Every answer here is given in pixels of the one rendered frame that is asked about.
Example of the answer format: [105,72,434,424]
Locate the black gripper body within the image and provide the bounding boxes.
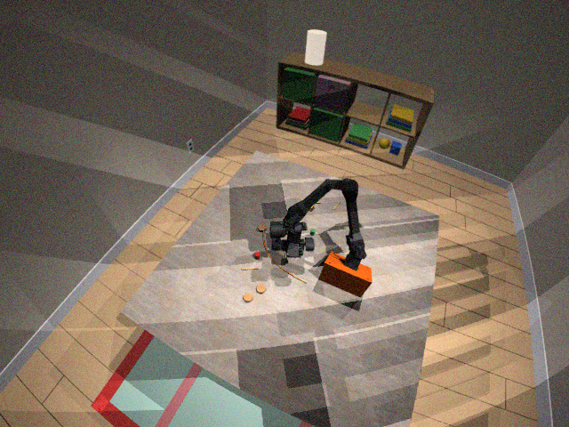
[271,235,315,252]

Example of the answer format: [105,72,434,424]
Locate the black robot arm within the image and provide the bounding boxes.
[270,178,367,271]

